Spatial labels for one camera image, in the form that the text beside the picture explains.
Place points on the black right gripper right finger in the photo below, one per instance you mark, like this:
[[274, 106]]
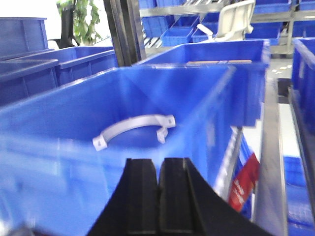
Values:
[[190, 207]]

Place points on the blue bin far left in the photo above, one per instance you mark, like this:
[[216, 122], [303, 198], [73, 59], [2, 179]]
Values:
[[28, 76]]

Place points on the large blue plastic bin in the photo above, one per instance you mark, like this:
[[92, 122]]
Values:
[[51, 176]]

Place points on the black vertical posts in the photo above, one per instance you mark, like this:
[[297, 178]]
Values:
[[126, 30]]

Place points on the white curved PVC pipe clamp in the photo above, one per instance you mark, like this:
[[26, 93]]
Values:
[[165, 122]]

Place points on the green potted plant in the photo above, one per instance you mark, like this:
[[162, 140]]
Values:
[[79, 18]]

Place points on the red label card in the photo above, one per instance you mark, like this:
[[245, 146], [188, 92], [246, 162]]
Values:
[[244, 183]]

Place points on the white plastic chair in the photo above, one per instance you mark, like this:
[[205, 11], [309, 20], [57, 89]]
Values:
[[234, 22]]

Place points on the metal shelf rack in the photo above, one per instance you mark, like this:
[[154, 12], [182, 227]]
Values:
[[267, 11]]

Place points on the blue bin right side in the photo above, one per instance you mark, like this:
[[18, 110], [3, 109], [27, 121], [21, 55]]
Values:
[[303, 78]]

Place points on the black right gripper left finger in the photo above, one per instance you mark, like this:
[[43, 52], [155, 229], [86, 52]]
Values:
[[133, 207]]

